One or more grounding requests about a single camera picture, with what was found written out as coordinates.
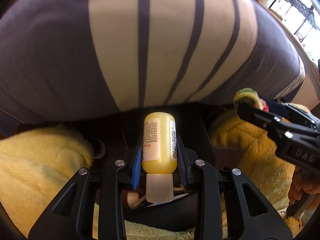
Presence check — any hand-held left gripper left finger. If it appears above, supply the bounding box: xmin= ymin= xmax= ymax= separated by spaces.
xmin=28 ymin=147 xmax=148 ymax=240

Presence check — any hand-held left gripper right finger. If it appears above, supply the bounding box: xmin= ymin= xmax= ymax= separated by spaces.
xmin=175 ymin=142 xmax=293 ymax=240

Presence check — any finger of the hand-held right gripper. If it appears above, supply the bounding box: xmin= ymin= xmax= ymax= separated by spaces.
xmin=265 ymin=99 xmax=316 ymax=123
xmin=237 ymin=103 xmax=278 ymax=137

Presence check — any colourful crochet piece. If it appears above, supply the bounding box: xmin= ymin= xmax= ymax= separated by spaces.
xmin=233 ymin=87 xmax=272 ymax=112

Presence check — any yellow lotion bottle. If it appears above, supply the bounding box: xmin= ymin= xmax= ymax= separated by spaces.
xmin=141 ymin=112 xmax=179 ymax=204

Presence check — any person's right hand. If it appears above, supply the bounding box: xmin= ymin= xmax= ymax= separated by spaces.
xmin=287 ymin=169 xmax=320 ymax=211

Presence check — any yellow fluffy rug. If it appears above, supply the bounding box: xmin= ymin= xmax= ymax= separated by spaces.
xmin=0 ymin=102 xmax=316 ymax=240

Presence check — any black metal window railing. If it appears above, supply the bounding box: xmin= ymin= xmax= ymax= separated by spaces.
xmin=270 ymin=0 xmax=316 ymax=39

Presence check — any blue striped bedspread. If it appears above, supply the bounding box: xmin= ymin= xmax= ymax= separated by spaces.
xmin=0 ymin=0 xmax=307 ymax=125

